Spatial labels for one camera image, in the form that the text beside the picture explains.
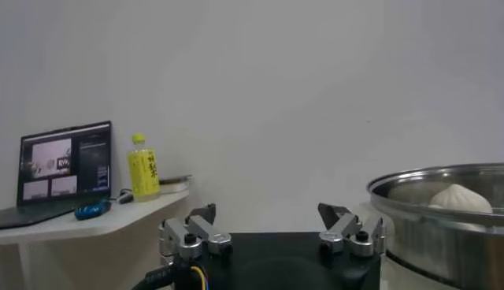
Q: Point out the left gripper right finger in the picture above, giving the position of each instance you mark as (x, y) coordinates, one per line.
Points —
(346, 230)

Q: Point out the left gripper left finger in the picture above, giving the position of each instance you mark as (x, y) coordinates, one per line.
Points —
(185, 236)

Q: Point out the blue computer mouse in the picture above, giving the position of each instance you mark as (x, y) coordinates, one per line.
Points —
(92, 210)

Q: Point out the white steamed baozi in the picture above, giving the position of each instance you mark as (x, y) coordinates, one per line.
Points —
(460, 199)

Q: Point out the stainless steel steamer basket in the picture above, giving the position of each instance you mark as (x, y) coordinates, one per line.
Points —
(441, 244)

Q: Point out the white side table with laptop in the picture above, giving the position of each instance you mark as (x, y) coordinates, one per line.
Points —
(118, 214)

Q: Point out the yellow green tea bottle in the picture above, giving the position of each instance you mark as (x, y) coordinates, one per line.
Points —
(143, 173)

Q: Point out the black laptop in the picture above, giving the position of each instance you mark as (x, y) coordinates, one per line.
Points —
(63, 165)

